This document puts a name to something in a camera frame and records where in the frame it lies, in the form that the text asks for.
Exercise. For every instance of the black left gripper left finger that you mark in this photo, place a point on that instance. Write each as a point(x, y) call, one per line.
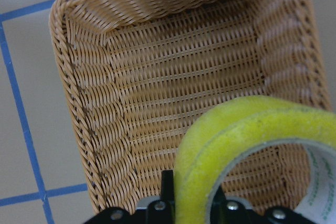
point(167, 196)

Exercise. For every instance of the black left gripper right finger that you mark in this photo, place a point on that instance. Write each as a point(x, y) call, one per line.
point(218, 208)

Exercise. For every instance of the yellow tape roll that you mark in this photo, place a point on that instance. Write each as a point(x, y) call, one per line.
point(265, 150)

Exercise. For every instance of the brown wicker basket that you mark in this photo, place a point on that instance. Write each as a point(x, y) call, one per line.
point(138, 73)

